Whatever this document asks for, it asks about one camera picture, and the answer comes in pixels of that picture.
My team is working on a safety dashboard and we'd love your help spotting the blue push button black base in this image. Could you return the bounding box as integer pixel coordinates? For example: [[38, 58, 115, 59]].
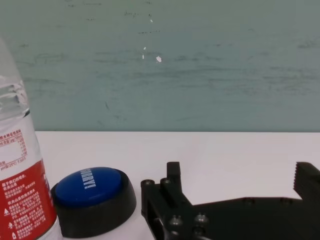
[[51, 166, 138, 239]]

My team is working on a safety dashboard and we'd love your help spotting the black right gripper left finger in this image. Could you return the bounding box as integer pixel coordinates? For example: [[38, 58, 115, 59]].
[[159, 161, 193, 208]]

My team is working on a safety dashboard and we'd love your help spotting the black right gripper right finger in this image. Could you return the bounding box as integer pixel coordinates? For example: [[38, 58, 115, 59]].
[[292, 161, 320, 201]]

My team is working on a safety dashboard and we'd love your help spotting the clear red-capped water bottle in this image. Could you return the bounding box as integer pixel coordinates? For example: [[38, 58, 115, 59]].
[[0, 37, 63, 240]]

